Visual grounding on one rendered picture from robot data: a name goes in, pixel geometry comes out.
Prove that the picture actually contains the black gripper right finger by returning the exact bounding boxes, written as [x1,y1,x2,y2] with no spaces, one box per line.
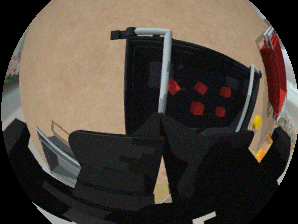
[158,113,254,202]

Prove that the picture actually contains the small red block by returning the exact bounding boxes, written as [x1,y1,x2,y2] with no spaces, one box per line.
[220,87,231,97]
[190,101,205,115]
[168,79,181,96]
[194,81,208,95]
[214,107,226,117]

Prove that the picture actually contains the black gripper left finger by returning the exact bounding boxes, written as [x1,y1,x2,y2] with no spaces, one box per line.
[68,113,165,194]

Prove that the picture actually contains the red plastic tray with grey wire bars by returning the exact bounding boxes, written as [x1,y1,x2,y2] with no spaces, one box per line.
[267,28,287,124]

